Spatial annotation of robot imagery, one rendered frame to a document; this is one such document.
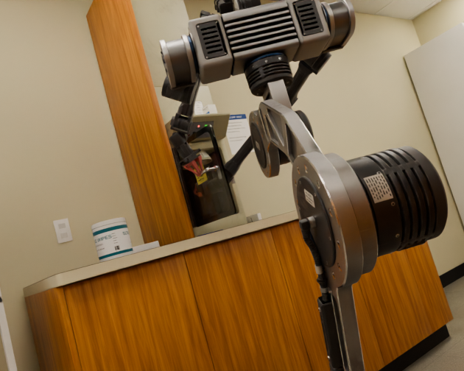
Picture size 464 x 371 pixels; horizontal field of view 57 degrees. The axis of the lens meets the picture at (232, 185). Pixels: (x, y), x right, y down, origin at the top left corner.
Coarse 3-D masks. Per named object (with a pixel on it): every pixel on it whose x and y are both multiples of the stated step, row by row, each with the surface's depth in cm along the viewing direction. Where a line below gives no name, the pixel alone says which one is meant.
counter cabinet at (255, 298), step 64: (192, 256) 165; (256, 256) 181; (384, 256) 227; (64, 320) 134; (128, 320) 145; (192, 320) 158; (256, 320) 173; (320, 320) 192; (384, 320) 214; (448, 320) 243
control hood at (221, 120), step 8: (192, 120) 203; (200, 120) 205; (208, 120) 208; (216, 120) 211; (224, 120) 214; (168, 128) 203; (216, 128) 214; (224, 128) 217; (168, 136) 204; (216, 136) 217; (224, 136) 220
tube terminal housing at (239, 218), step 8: (160, 88) 209; (200, 88) 223; (208, 88) 226; (160, 96) 208; (200, 96) 222; (208, 96) 225; (160, 104) 207; (168, 104) 210; (176, 104) 212; (208, 104) 223; (168, 112) 208; (176, 112) 211; (168, 120) 207; (224, 144) 222; (224, 152) 221; (224, 160) 223; (176, 168) 203; (232, 184) 218; (232, 192) 220; (240, 200) 218; (240, 208) 217; (232, 216) 213; (240, 216) 216; (208, 224) 204; (216, 224) 207; (224, 224) 209; (232, 224) 212; (240, 224) 214; (200, 232) 201; (208, 232) 203
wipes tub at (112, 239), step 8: (96, 224) 158; (104, 224) 158; (112, 224) 158; (120, 224) 161; (96, 232) 158; (104, 232) 157; (112, 232) 158; (120, 232) 159; (128, 232) 165; (96, 240) 159; (104, 240) 157; (112, 240) 157; (120, 240) 159; (128, 240) 162; (96, 248) 160; (104, 248) 157; (112, 248) 157; (120, 248) 158; (128, 248) 160; (104, 256) 157; (112, 256) 156; (120, 256) 157
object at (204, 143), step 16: (208, 128) 181; (192, 144) 191; (208, 144) 182; (208, 160) 184; (192, 176) 194; (208, 176) 185; (224, 176) 178; (192, 192) 196; (208, 192) 187; (224, 192) 179; (192, 208) 197; (208, 208) 188; (224, 208) 180
